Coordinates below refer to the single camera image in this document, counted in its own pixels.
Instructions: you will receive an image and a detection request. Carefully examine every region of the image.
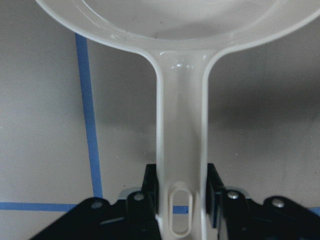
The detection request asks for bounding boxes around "beige plastic dustpan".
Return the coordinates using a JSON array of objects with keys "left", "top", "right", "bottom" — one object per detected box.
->
[{"left": 38, "top": 0, "right": 320, "bottom": 240}]

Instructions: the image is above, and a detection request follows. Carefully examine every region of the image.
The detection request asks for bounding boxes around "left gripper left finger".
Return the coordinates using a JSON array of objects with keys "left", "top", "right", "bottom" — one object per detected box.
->
[{"left": 33, "top": 164, "right": 162, "bottom": 240}]

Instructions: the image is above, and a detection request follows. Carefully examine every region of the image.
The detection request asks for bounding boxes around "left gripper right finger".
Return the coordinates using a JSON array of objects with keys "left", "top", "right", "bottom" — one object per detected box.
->
[{"left": 206, "top": 163, "right": 320, "bottom": 240}]

